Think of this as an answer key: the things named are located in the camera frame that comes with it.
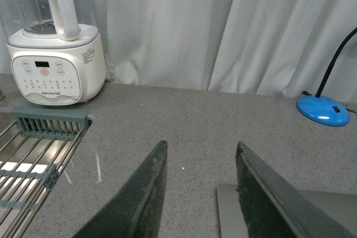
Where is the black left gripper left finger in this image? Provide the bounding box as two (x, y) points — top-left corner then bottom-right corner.
(74, 140), (168, 237)

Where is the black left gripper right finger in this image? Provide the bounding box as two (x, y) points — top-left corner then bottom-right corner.
(236, 142), (355, 237)

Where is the grey laptop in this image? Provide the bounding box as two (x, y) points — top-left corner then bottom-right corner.
(216, 184), (356, 237)

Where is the blue desk lamp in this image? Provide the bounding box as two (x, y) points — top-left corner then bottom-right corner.
(296, 28), (356, 127)

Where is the green metal drying rack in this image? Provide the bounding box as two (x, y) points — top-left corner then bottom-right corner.
(1, 105), (91, 237)

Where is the white blender machine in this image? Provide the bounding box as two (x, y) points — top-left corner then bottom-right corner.
(1, 0), (106, 106)

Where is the white curtain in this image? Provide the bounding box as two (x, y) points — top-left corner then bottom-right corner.
(0, 0), (357, 103)

